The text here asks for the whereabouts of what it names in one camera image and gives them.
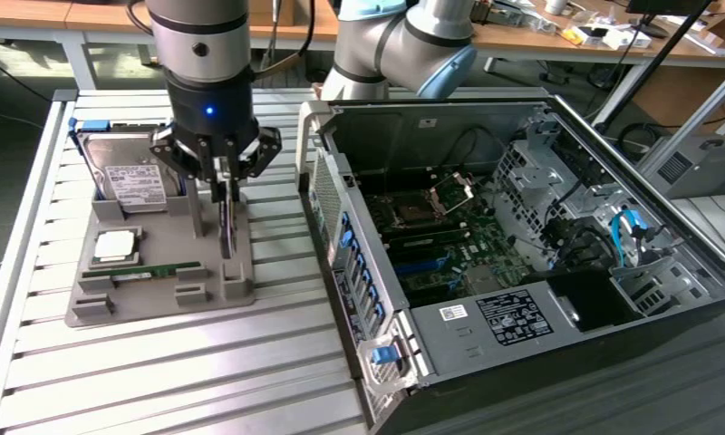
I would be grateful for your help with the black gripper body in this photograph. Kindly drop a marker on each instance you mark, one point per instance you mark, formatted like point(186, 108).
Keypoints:
point(210, 109)

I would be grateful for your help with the graphics card with metal bracket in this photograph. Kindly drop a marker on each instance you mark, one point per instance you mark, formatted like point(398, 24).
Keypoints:
point(227, 226)

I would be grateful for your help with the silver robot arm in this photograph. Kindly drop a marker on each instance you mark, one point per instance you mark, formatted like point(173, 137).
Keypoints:
point(198, 50)

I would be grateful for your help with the hard disk in blue caddy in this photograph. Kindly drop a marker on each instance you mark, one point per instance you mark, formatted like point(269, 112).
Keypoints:
point(126, 154)

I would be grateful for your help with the grey parts rack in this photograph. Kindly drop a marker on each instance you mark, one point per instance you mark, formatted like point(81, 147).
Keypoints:
point(162, 247)

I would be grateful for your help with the silver CPU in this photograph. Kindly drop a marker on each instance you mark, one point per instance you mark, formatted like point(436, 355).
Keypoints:
point(115, 247)

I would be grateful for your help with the blue card retention clip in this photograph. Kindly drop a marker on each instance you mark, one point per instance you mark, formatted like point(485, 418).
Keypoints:
point(374, 305)
point(357, 258)
point(364, 275)
point(346, 238)
point(369, 290)

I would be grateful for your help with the brown cardboard box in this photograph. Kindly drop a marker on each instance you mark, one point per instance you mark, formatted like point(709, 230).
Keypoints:
point(279, 11)

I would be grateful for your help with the green RAM stick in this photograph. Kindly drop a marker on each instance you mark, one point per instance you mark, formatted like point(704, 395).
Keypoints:
point(157, 270)

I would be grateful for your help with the CPU socket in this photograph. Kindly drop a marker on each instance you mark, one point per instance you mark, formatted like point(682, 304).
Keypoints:
point(412, 210)

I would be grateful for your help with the dark RAM stick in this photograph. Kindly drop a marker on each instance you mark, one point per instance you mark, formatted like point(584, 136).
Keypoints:
point(429, 242)

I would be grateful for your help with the wooden desk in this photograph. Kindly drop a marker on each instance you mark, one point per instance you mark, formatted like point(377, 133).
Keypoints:
point(501, 43)
point(35, 22)

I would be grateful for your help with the blue expansion slot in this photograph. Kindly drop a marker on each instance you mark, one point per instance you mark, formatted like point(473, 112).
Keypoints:
point(422, 267)

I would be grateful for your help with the green motherboard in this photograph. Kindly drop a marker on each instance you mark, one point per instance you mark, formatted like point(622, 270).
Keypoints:
point(496, 267)

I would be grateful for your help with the blue case latch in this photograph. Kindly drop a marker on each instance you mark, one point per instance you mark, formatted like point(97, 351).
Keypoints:
point(382, 354)

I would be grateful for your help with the grey power supply unit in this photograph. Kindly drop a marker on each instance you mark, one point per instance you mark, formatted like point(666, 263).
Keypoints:
point(453, 344)

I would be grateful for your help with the white cup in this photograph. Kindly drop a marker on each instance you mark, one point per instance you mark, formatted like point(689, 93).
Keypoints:
point(557, 5)

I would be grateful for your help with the small white yellow box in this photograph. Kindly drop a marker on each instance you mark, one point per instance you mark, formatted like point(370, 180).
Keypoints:
point(586, 36)

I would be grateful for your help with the black tripod pole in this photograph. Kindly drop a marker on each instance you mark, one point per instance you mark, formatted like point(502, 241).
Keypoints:
point(656, 61)

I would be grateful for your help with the open black PC case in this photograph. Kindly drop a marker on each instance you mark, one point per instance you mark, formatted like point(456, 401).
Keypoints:
point(520, 399)

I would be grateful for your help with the black monitor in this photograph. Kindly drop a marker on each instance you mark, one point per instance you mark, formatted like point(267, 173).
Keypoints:
point(652, 29)

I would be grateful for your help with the small metal disk bay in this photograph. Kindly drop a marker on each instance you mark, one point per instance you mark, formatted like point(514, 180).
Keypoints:
point(652, 290)

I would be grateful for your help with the grey tower computer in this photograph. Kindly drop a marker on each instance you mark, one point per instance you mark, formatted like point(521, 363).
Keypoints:
point(701, 172)

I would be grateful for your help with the aluminium profile frame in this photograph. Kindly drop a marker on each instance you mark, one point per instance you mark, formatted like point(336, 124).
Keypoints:
point(709, 97)

